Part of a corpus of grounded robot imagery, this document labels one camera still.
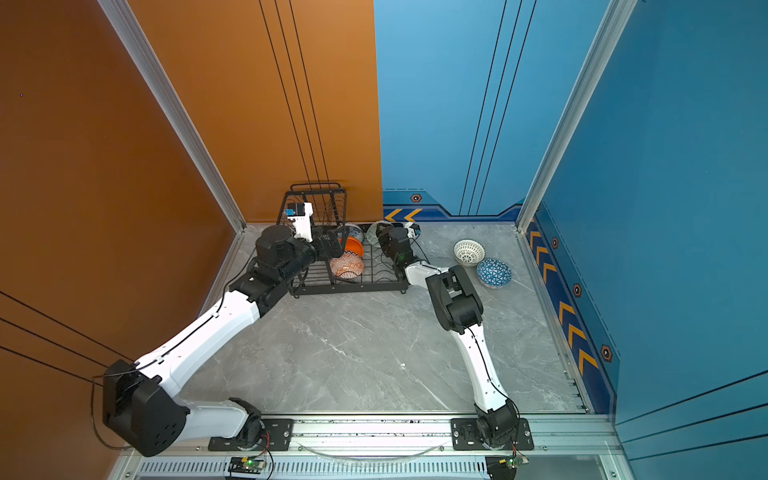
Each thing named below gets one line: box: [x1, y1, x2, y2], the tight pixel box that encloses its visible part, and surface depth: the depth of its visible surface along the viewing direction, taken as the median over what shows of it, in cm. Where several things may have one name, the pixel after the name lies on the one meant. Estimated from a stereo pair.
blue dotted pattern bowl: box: [476, 258, 513, 289], surface depth 104 cm
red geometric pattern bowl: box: [330, 250, 365, 279], surface depth 105 cm
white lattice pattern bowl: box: [453, 238, 486, 267], surface depth 111 cm
